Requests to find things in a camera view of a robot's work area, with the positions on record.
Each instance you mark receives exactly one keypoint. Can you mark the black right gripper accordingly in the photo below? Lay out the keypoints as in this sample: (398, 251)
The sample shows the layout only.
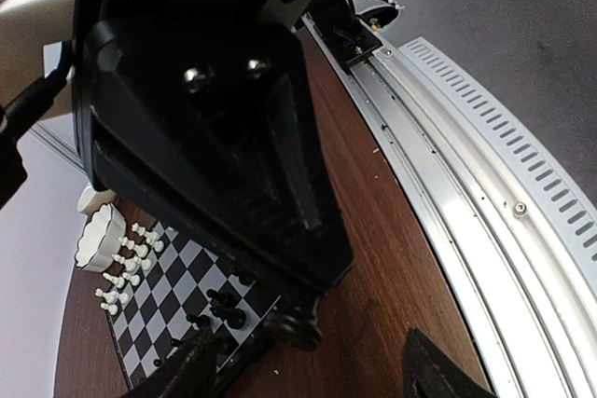
(212, 52)

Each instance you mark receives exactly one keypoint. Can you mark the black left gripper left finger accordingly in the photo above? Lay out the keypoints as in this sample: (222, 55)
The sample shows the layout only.
(189, 372)

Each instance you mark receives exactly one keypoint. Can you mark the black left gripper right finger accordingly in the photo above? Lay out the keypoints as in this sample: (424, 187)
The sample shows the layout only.
(429, 372)

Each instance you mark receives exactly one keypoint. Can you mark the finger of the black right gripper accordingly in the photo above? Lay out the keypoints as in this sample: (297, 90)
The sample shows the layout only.
(206, 169)

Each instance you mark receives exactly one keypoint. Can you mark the black pawn twelfth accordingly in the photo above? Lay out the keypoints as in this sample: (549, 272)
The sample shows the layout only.
(200, 321)

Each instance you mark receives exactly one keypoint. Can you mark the black pawn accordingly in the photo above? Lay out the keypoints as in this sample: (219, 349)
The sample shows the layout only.
(235, 318)

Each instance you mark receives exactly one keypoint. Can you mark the black pawn thirteenth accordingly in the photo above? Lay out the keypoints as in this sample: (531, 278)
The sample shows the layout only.
(221, 299)

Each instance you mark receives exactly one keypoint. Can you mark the black corner chess piece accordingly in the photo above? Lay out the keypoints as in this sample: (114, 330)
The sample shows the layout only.
(245, 278)

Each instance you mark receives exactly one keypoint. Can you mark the black chess piece fourteenth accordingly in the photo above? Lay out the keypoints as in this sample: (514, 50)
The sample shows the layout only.
(295, 321)

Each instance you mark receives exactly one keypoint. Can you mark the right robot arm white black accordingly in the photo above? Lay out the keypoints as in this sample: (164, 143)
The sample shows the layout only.
(37, 78)

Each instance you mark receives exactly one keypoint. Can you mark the white chess piece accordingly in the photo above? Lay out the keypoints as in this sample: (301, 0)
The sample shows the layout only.
(130, 244)
(130, 264)
(118, 281)
(150, 236)

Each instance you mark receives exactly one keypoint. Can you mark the black white chessboard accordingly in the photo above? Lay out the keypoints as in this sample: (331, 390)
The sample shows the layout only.
(152, 324)

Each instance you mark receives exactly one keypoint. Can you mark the cream round bowl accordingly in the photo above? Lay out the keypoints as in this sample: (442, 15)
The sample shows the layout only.
(91, 200)

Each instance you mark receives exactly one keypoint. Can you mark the white scalloped bowl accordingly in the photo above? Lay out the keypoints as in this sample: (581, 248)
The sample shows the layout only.
(99, 240)

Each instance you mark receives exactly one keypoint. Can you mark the right aluminium frame post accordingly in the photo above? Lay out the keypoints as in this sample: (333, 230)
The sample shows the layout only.
(57, 145)

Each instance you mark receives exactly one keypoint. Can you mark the aluminium front rail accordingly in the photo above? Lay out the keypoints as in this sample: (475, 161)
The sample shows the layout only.
(512, 231)

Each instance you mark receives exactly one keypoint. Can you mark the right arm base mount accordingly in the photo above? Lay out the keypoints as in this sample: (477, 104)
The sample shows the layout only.
(347, 38)

